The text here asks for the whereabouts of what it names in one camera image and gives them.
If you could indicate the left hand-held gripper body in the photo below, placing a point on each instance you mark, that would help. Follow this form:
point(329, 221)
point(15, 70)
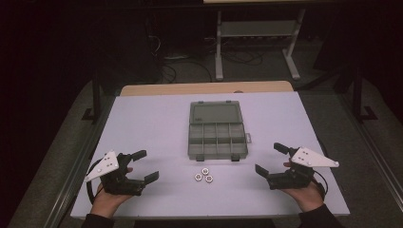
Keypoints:
point(111, 181)

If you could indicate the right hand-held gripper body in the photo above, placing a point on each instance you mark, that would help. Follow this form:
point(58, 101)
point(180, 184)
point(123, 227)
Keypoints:
point(294, 179)

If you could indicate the silver hex nut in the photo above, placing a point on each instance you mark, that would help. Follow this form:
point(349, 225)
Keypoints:
point(209, 179)
point(198, 177)
point(205, 171)

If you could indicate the grey compartment organizer box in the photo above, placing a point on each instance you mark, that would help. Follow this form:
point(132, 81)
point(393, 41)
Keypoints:
point(215, 133)

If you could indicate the person's right hand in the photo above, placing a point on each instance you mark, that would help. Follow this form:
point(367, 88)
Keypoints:
point(307, 198)

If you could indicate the person's left hand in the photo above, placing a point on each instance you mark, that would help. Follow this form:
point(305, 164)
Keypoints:
point(106, 204)

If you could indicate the black metal stand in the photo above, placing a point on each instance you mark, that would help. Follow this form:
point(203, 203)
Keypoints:
point(358, 98)
point(96, 101)

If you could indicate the aluminium rail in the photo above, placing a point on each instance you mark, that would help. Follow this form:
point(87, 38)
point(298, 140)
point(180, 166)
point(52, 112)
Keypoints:
point(76, 171)
point(377, 152)

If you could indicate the white metal table frame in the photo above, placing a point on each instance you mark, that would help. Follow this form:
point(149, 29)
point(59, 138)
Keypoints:
point(258, 28)

